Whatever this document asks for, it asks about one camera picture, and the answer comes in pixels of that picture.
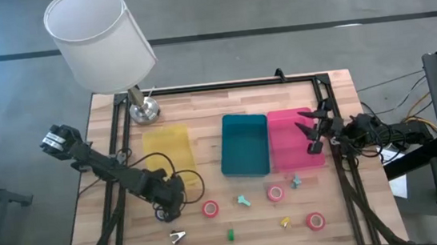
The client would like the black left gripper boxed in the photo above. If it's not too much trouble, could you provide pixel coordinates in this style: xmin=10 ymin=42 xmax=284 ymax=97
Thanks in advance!
xmin=146 ymin=167 xmax=189 ymax=226

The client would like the blue plastic bin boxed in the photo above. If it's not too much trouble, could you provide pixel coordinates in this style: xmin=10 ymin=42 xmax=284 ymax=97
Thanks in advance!
xmin=215 ymin=110 xmax=274 ymax=181

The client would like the grey floor cable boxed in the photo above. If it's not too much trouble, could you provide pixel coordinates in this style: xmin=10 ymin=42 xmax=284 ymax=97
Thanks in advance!
xmin=354 ymin=69 xmax=428 ymax=93

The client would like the black aluminium table frame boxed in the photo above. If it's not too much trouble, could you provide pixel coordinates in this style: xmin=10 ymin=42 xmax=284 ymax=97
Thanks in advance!
xmin=49 ymin=66 xmax=407 ymax=245

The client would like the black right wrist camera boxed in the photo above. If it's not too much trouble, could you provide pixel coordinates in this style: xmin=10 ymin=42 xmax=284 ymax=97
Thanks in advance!
xmin=306 ymin=139 xmax=325 ymax=156

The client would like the yellow plastic bin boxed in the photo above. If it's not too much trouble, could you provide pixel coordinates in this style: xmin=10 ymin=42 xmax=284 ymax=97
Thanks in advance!
xmin=140 ymin=122 xmax=200 ymax=189

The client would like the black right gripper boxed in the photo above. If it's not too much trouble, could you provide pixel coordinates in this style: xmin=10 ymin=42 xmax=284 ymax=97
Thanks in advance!
xmin=291 ymin=97 xmax=347 ymax=147

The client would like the red tape roll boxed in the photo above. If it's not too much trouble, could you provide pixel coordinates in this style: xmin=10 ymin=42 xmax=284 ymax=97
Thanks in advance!
xmin=200 ymin=199 xmax=220 ymax=219
xmin=266 ymin=183 xmax=287 ymax=204
xmin=304 ymin=211 xmax=327 ymax=233

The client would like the black camera clamp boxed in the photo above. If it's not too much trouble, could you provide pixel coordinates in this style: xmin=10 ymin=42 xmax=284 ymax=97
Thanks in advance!
xmin=273 ymin=67 xmax=288 ymax=83

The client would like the yellow cable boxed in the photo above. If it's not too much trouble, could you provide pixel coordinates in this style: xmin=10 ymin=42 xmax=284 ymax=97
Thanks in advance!
xmin=399 ymin=91 xmax=437 ymax=138

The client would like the teal staple remover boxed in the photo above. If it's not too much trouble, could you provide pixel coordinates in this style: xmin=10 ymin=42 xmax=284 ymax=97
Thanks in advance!
xmin=236 ymin=194 xmax=252 ymax=209
xmin=289 ymin=173 xmax=303 ymax=191

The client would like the silver lamp base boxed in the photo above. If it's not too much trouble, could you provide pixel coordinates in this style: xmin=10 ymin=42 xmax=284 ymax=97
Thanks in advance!
xmin=126 ymin=83 xmax=162 ymax=127

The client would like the pink plastic bin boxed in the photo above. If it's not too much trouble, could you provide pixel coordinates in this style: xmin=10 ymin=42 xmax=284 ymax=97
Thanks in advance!
xmin=265 ymin=106 xmax=327 ymax=174

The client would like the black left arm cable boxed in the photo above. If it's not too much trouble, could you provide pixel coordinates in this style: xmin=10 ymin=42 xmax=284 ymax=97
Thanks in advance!
xmin=124 ymin=147 xmax=206 ymax=211

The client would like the white paper sheet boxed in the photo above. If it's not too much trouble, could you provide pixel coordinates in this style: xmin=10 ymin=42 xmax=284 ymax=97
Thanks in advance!
xmin=387 ymin=174 xmax=410 ymax=200

